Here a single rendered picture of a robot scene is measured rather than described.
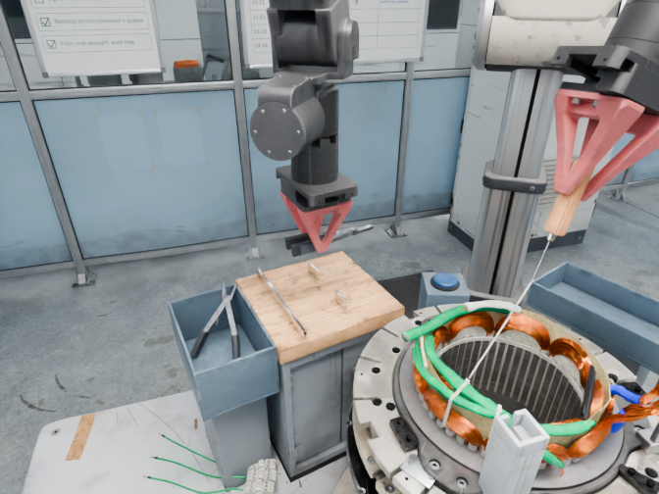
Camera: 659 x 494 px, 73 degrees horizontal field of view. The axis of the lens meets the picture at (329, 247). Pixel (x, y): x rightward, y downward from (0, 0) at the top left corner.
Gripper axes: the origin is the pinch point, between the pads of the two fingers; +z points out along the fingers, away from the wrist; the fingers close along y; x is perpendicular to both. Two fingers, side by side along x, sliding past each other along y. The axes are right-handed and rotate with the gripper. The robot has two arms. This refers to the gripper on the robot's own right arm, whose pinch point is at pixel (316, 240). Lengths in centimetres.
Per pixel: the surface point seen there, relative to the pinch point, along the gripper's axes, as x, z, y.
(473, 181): 179, 77, -139
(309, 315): -1.5, 11.8, 0.2
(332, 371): 0.1, 20.2, 4.3
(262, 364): -10.4, 13.7, 4.1
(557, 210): 8.6, -13.6, 26.2
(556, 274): 41.2, 13.6, 8.9
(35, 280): -72, 120, -226
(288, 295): -2.1, 11.8, -5.6
